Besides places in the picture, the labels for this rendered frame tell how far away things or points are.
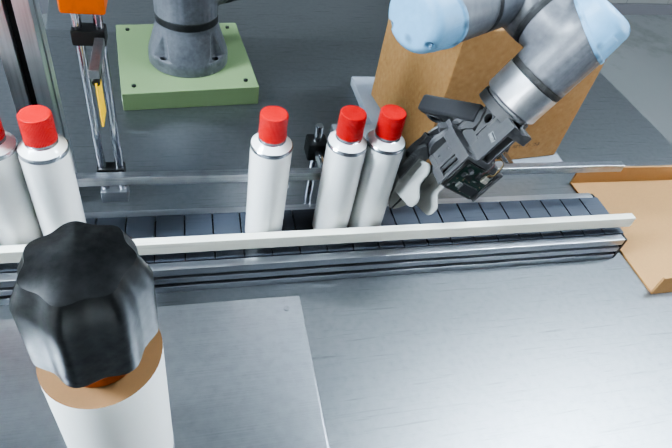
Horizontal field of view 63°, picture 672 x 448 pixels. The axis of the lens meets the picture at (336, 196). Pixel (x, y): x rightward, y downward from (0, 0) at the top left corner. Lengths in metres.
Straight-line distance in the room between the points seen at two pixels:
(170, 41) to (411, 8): 0.59
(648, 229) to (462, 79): 0.45
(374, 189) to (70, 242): 0.45
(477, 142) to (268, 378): 0.37
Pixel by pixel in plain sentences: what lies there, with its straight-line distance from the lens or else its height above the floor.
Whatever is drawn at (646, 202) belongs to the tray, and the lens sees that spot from 1.19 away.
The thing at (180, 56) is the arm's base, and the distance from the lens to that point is 1.09.
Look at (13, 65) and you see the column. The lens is 0.78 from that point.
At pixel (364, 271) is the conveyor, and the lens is 0.81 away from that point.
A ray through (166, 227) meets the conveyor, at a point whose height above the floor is 0.88.
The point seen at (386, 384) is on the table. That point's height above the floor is 0.83.
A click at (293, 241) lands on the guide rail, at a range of 0.74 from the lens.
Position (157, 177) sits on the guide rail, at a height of 0.96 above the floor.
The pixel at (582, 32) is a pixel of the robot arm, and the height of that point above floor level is 1.22.
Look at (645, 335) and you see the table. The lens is 0.95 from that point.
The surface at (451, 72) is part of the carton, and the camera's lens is 0.88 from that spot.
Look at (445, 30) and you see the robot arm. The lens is 0.59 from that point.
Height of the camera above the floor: 1.46
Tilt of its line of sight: 43 degrees down
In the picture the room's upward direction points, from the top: 12 degrees clockwise
